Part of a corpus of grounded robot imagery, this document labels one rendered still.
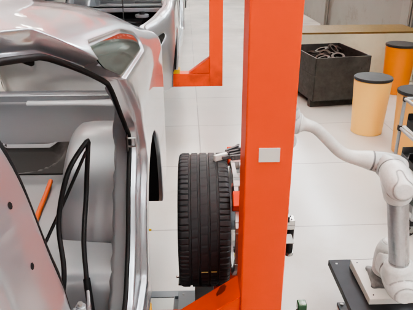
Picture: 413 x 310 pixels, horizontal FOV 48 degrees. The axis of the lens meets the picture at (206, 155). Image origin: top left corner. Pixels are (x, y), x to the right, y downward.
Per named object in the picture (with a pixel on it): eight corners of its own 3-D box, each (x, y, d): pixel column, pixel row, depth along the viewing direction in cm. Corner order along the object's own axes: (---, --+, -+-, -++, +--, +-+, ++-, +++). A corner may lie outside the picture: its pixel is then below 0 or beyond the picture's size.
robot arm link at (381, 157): (372, 144, 235) (380, 156, 223) (408, 151, 235) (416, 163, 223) (364, 166, 241) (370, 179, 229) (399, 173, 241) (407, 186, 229)
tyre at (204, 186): (175, 168, 196) (179, 313, 209) (232, 168, 197) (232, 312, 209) (180, 143, 261) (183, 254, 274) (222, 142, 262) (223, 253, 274)
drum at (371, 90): (343, 125, 597) (349, 72, 569) (377, 125, 598) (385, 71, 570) (353, 138, 558) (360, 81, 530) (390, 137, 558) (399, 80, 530)
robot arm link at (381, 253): (396, 262, 274) (403, 231, 264) (405, 283, 257) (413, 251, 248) (367, 261, 275) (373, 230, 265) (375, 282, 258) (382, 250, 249)
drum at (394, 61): (385, 96, 711) (393, 46, 680) (373, 87, 753) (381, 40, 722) (414, 95, 712) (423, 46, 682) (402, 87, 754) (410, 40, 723)
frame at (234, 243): (226, 233, 271) (227, 147, 249) (238, 232, 271) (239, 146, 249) (233, 297, 222) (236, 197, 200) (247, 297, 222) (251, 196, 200)
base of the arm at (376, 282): (394, 264, 280) (396, 257, 278) (404, 290, 261) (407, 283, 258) (363, 262, 282) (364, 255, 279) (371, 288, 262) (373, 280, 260)
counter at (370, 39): (412, 81, 786) (421, 31, 752) (275, 83, 777) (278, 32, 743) (394, 71, 853) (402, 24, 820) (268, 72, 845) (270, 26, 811)
